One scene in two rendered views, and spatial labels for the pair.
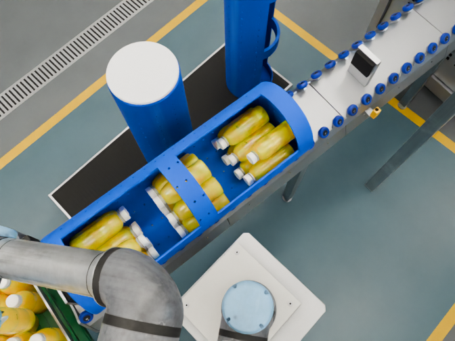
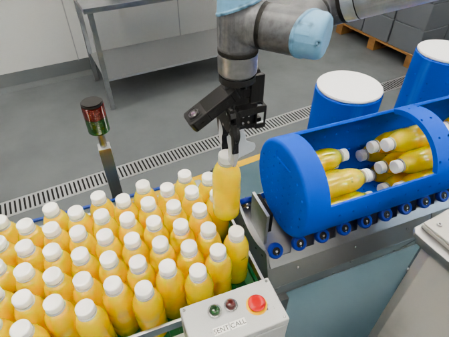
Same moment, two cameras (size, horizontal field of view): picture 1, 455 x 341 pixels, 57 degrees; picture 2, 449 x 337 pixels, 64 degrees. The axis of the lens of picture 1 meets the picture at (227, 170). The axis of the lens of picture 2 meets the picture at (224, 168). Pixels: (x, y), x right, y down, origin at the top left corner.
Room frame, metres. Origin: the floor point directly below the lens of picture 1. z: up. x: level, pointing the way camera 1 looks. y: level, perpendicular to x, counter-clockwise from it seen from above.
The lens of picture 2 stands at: (-0.58, 0.44, 1.80)
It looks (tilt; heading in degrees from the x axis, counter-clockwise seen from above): 42 degrees down; 16
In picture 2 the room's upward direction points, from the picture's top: straight up
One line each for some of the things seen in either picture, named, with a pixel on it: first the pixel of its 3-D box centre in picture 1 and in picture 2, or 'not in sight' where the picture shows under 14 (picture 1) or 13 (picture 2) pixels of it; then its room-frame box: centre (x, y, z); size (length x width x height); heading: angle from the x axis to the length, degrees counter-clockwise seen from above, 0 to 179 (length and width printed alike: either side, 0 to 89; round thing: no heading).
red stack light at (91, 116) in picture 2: not in sight; (93, 110); (0.17, 1.05, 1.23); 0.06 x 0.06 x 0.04
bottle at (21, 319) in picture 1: (9, 320); (226, 187); (0.02, 0.61, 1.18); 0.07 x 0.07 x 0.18
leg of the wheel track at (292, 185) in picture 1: (294, 180); not in sight; (0.69, -0.35, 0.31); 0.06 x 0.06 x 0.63; 37
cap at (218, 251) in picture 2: not in sight; (218, 251); (-0.10, 0.60, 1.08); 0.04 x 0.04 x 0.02
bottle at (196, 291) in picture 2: not in sight; (200, 293); (-0.16, 0.63, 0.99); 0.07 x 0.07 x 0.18
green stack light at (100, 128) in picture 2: not in sight; (97, 123); (0.17, 1.05, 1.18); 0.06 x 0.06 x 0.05
